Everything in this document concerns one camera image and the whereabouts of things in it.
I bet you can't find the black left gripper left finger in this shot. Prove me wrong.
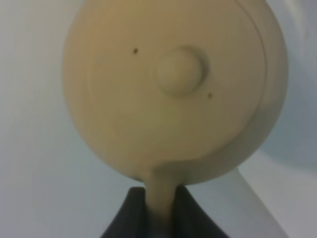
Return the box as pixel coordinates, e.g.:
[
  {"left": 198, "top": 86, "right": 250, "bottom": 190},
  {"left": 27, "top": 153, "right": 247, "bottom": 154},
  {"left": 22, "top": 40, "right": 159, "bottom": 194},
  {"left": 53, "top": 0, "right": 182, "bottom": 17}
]
[{"left": 101, "top": 187, "right": 148, "bottom": 238}]

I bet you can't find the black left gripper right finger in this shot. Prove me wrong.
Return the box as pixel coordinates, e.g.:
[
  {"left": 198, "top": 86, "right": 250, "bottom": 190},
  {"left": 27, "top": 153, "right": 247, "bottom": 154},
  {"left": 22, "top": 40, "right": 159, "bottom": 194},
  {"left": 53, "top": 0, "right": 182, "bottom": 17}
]
[{"left": 172, "top": 186, "right": 229, "bottom": 238}]

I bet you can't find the beige teapot with lid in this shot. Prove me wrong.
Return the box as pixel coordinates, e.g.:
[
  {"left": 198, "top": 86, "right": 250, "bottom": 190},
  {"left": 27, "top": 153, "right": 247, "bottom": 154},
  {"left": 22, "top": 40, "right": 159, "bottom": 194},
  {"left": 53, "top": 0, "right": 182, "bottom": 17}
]
[{"left": 62, "top": 0, "right": 288, "bottom": 238}]

